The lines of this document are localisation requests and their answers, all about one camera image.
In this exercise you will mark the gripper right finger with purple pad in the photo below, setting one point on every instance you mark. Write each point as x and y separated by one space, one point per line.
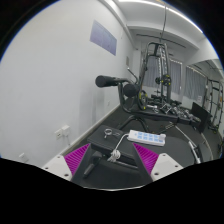
152 165

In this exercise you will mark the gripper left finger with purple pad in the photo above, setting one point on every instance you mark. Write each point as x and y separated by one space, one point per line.
70 166

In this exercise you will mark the white charger plug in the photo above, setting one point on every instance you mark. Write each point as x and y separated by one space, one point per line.
162 136

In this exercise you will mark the white power strip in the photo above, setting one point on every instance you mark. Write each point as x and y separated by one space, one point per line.
145 138

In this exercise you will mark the black weight bench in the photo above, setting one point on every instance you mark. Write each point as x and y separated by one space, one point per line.
117 149

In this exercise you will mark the black flat panel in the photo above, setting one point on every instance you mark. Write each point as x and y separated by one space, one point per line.
202 114

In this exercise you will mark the black multi-gym machine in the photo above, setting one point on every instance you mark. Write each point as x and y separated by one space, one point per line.
159 51

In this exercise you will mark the black squat rack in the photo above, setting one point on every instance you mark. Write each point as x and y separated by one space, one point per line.
215 99

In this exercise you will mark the white wall socket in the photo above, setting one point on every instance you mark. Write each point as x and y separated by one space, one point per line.
62 132

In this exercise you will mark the metal ring clip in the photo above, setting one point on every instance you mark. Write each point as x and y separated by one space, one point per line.
107 132

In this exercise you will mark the blue wall poster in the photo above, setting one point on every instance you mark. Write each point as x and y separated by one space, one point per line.
103 38

